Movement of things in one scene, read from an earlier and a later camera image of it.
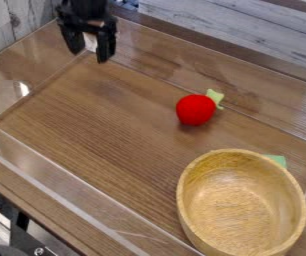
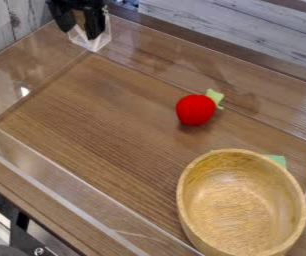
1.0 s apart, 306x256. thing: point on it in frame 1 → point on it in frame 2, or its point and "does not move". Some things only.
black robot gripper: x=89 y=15 → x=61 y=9
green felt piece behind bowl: x=280 y=159 does not move
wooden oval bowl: x=241 y=203 does not move
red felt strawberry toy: x=197 y=108 does not move
